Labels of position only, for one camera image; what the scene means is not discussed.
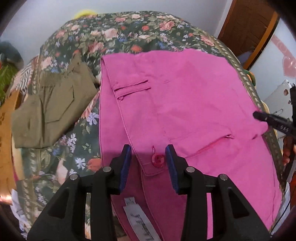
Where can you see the green patterned bag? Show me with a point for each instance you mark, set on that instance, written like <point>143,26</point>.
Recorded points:
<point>7,72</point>

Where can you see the white mini fridge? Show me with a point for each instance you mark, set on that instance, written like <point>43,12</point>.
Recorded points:
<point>279,102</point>

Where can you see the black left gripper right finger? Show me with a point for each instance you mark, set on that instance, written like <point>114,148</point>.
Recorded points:
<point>233,216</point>

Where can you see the pink pants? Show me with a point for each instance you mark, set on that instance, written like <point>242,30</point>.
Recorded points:
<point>196,102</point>

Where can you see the pink heart wall decoration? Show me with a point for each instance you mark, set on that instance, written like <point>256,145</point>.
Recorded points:
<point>288,61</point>

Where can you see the striped red white cloth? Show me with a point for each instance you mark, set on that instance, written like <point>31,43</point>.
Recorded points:
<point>23,78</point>

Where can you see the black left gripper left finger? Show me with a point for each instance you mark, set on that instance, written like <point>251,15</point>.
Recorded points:
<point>63,218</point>

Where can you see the grey plush toy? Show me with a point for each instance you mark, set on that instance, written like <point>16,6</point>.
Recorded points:
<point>9,54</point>

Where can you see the orange wooden headboard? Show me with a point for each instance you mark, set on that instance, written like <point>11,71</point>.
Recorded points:
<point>11,159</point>

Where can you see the olive green folded pants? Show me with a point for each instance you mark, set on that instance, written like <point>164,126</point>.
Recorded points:
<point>62,98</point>

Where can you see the right hand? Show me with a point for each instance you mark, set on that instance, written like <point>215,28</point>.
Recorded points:
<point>287,147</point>

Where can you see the floral dark green bedspread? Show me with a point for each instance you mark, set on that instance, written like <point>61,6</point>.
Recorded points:
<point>77,151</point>

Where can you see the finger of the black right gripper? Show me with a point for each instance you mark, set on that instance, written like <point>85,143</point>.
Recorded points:
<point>280,124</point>

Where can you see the brown wooden door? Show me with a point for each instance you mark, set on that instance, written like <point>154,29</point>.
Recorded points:
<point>247,29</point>

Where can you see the yellow pillow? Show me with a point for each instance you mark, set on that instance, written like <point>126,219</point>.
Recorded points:
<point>84,13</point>

